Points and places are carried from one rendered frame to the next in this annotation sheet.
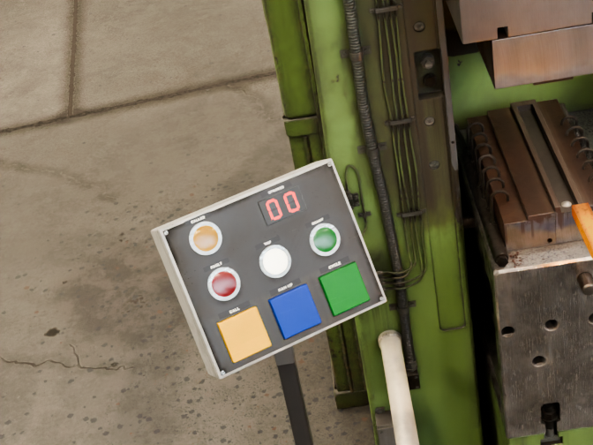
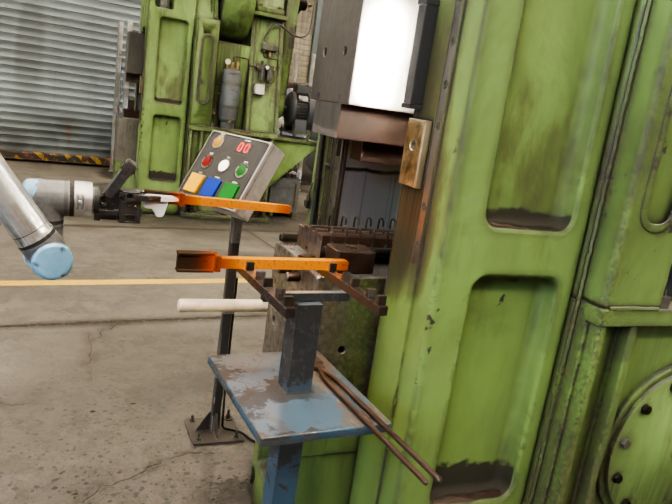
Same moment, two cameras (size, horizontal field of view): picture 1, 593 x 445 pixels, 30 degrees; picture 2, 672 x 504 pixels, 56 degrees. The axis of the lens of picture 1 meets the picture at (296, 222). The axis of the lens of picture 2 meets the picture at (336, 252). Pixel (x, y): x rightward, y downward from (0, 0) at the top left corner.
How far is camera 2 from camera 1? 251 cm
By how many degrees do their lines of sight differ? 59
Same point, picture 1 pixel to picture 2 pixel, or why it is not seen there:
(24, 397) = not seen: hidden behind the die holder
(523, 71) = (318, 124)
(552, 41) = (327, 109)
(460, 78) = not seen: hidden behind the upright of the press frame
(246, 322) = (197, 178)
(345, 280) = (230, 189)
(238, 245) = (222, 151)
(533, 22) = (325, 93)
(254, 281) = (213, 167)
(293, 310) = (209, 186)
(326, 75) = not seen: hidden behind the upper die
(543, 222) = (306, 232)
